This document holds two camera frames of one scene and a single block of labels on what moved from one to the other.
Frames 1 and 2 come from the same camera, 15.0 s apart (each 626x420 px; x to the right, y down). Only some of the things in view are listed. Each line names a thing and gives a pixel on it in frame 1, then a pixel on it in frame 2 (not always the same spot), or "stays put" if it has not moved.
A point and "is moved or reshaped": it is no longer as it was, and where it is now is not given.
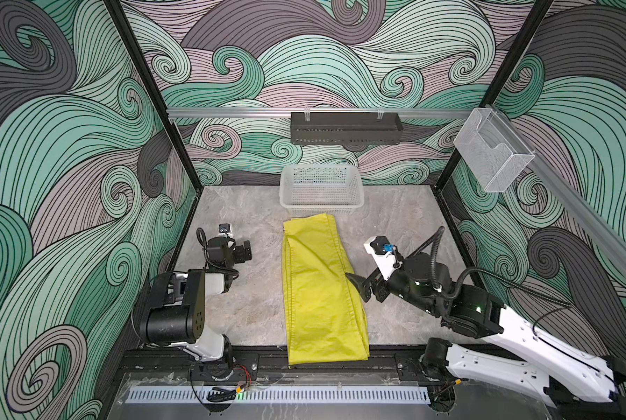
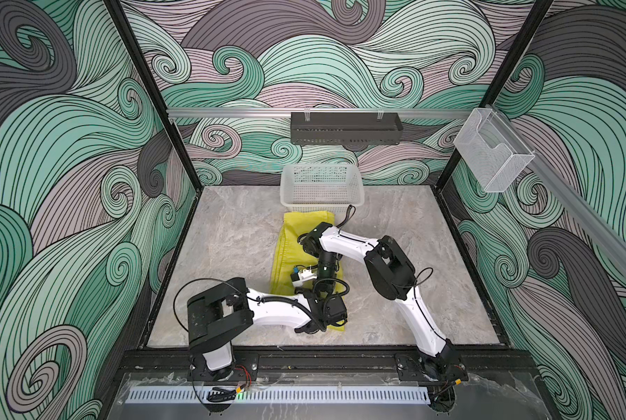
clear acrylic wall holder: x=494 y=150 stays put
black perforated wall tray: x=346 y=128 stays put
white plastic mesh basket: x=335 y=189 stays put
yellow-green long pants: x=325 y=313 is moved or reshaped
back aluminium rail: x=427 y=111 stays put
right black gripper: x=364 y=285 to x=326 y=288
